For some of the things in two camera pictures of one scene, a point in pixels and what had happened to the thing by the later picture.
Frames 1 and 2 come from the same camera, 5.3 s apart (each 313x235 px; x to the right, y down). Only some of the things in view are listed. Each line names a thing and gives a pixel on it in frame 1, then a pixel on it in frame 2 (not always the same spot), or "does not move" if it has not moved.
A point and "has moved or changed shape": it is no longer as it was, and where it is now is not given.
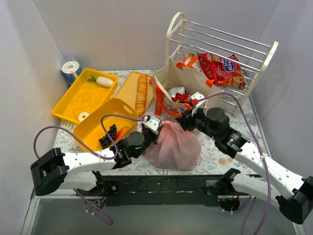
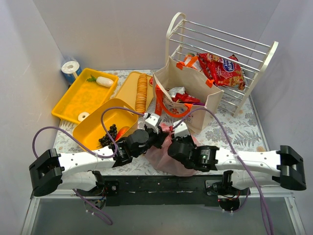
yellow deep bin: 91,130 does not move
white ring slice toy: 82,116 does not move
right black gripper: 187,117 → 182,140
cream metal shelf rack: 184,36 does not move
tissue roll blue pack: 71,70 does not move
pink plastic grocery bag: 175,150 has moved or changed shape
